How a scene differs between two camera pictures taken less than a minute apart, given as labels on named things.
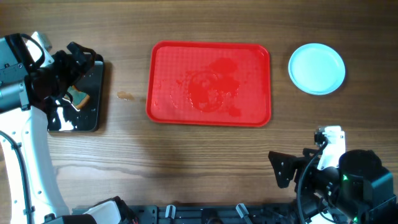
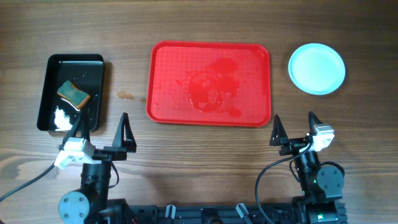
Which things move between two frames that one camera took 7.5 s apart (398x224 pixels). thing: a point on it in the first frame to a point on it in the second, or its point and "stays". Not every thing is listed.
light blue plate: [316, 68] stays
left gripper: [73, 71] to [116, 154]
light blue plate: [316, 68] stays
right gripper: [291, 163] to [293, 145]
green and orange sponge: [79, 99] stays
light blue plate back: [316, 68] stays
